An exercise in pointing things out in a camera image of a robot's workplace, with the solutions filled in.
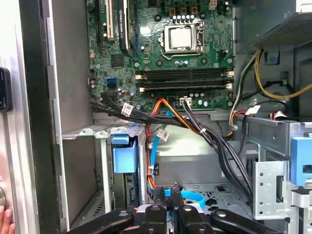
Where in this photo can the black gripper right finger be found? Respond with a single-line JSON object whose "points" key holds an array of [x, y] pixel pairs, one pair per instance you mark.
{"points": [[190, 219]]}

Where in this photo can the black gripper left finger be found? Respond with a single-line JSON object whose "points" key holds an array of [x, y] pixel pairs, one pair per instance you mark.
{"points": [[151, 219]]}

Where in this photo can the hard disk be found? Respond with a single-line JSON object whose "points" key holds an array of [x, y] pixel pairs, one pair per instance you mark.
{"points": [[124, 158]]}

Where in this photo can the grey metal disk bay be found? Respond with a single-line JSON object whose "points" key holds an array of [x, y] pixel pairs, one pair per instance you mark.
{"points": [[83, 132]]}

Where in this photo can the person's bare hand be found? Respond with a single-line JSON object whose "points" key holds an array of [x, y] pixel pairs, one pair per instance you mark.
{"points": [[6, 221]]}

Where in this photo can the grey optical drive cage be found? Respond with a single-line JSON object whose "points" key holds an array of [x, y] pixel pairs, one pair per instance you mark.
{"points": [[268, 175]]}

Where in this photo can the green motherboard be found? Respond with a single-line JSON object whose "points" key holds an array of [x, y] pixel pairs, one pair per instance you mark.
{"points": [[151, 61]]}

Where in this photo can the black PC case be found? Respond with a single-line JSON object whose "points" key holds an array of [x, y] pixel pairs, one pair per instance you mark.
{"points": [[31, 97]]}

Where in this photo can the metal socket cover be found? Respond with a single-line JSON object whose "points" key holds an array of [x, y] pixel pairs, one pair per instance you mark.
{"points": [[167, 39]]}

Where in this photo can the silver CPU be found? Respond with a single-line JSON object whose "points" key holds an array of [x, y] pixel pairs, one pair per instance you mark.
{"points": [[181, 37]]}

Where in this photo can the black smartphone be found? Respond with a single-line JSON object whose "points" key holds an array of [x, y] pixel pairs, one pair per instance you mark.
{"points": [[6, 90]]}

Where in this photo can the black graphics card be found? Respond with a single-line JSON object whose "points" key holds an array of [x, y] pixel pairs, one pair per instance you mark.
{"points": [[123, 24]]}

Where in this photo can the white expansion slot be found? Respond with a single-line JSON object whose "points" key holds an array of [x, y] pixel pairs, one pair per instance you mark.
{"points": [[110, 22]]}

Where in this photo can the grey power supply unit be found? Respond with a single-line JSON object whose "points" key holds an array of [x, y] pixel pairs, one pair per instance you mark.
{"points": [[268, 19]]}

